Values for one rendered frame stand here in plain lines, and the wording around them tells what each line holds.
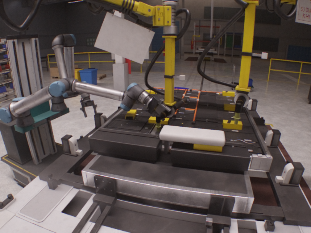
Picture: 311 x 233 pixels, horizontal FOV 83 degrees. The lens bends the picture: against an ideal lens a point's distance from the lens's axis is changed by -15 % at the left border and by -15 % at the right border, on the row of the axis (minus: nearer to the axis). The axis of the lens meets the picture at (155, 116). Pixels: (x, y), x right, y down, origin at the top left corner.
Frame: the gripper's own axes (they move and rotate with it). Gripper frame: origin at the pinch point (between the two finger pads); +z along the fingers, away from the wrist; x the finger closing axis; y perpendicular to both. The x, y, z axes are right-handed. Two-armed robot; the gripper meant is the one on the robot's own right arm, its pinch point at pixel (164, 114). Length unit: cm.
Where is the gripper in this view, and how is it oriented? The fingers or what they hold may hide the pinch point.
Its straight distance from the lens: 144.8
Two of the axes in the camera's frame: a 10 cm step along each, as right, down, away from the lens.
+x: 4.3, -7.1, -5.5
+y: -5.0, 3.2, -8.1
